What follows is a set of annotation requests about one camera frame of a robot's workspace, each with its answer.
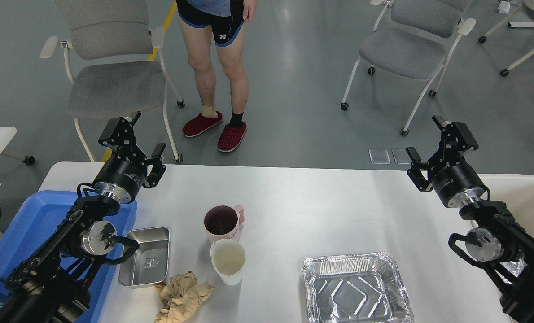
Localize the blue plastic tray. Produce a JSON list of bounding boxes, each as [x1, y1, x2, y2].
[[0, 191, 115, 323]]

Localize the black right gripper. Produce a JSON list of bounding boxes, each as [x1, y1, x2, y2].
[[405, 116, 488, 208]]

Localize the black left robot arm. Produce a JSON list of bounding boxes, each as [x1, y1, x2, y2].
[[0, 112, 166, 323]]

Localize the white plastic bin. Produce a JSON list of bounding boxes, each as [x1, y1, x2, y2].
[[467, 174, 534, 288]]

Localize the white chair far right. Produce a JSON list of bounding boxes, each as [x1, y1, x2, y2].
[[477, 0, 534, 77]]

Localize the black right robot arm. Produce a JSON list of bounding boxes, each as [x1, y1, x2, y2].
[[405, 116, 534, 323]]

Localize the stainless steel rectangular box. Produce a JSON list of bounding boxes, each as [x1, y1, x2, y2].
[[118, 227, 170, 288]]

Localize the white paper cup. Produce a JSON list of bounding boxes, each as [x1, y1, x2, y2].
[[210, 239, 246, 286]]

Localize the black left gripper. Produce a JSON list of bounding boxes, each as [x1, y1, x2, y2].
[[92, 112, 166, 204]]

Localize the floor socket plate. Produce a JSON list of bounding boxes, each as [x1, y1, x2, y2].
[[369, 149, 391, 164], [391, 148, 412, 164]]

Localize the grey chair left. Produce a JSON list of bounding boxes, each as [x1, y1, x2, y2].
[[40, 0, 184, 163]]

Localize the left floor socket plate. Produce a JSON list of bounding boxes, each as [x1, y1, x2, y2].
[[369, 149, 391, 164]]

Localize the grey chair right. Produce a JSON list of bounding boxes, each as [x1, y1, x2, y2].
[[340, 0, 476, 136]]

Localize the right floor socket plate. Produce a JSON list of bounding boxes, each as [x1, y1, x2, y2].
[[391, 148, 412, 164]]

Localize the brown paper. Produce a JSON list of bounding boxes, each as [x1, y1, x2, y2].
[[153, 271, 215, 323]]

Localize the pink HOME mug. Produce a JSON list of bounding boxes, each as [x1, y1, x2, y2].
[[203, 204, 245, 243]]

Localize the aluminium foil tray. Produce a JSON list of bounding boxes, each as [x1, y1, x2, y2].
[[302, 252, 414, 323]]

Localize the person in black shorts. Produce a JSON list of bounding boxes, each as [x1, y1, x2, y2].
[[175, 0, 258, 153]]

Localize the grey chair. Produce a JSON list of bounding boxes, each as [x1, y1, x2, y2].
[[340, 0, 476, 136], [40, 0, 184, 163]]

